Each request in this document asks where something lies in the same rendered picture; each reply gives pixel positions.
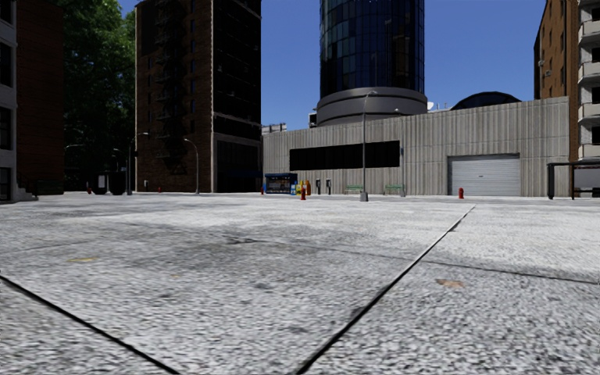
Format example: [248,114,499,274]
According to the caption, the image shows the blue booth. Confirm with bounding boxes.
[264,172,298,195]

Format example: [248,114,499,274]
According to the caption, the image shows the grey street lamp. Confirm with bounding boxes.
[183,137,201,195]
[359,90,378,202]
[393,108,407,198]
[126,131,149,196]

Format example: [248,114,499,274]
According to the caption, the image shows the pale concrete building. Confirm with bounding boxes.
[261,91,571,198]

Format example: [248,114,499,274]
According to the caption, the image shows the dark brick building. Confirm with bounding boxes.
[134,0,263,194]

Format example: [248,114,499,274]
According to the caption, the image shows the glass tower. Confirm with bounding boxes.
[308,0,429,128]

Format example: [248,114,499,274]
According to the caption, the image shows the trees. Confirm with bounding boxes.
[55,0,138,191]

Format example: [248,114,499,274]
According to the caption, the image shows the red brick building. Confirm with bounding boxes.
[0,0,65,203]

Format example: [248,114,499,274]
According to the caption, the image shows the orange brick building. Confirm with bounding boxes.
[533,0,582,163]

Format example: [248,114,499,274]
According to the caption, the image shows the pale balcony building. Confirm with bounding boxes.
[577,0,600,198]

